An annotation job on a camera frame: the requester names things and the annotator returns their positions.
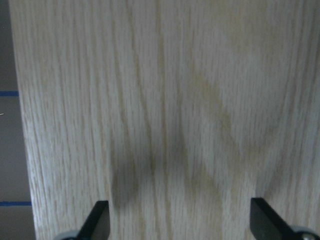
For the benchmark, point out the light wooden drawer cabinet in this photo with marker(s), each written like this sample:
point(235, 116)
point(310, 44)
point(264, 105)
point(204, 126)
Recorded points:
point(177, 112)

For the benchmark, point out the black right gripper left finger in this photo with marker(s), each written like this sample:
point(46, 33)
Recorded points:
point(97, 225)

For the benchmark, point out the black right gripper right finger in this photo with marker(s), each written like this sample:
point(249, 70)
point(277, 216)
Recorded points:
point(267, 224)

